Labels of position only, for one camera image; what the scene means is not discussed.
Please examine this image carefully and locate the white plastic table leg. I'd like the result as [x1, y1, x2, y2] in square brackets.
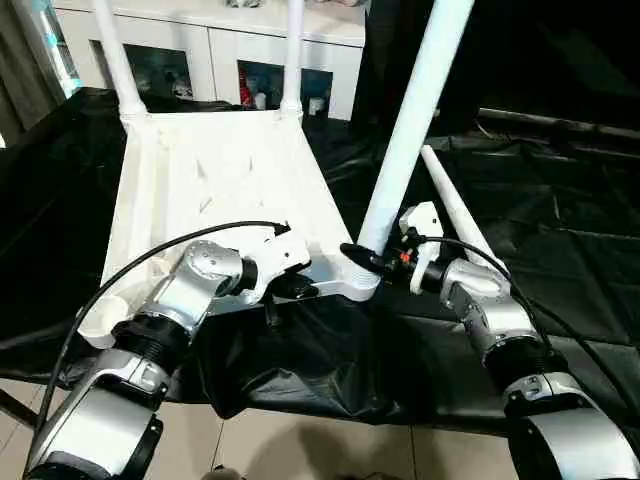
[278, 0, 307, 119]
[91, 0, 152, 121]
[420, 144, 510, 274]
[357, 0, 476, 254]

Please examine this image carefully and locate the white plastic table top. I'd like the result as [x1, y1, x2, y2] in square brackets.
[77, 108, 385, 351]

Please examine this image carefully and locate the black work mat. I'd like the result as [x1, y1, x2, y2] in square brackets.
[0, 85, 640, 441]

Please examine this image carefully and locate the red package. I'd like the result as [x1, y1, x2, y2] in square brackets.
[239, 68, 255, 107]

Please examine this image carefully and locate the large black box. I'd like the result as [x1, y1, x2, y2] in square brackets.
[351, 0, 482, 137]

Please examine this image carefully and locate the silver metal bar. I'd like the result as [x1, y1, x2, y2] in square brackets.
[476, 106, 640, 141]

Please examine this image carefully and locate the white glass-door cabinet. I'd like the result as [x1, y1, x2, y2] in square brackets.
[53, 0, 367, 122]

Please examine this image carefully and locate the grey curtain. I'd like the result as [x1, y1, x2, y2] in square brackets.
[0, 0, 62, 142]

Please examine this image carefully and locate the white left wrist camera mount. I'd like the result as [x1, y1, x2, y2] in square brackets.
[243, 218, 312, 307]

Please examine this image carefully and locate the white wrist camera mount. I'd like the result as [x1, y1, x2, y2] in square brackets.
[243, 218, 312, 307]
[396, 200, 447, 295]

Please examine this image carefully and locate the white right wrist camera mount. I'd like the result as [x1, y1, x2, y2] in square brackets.
[396, 200, 447, 295]

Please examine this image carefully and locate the black metal frame leg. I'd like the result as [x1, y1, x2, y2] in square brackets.
[0, 387, 45, 427]

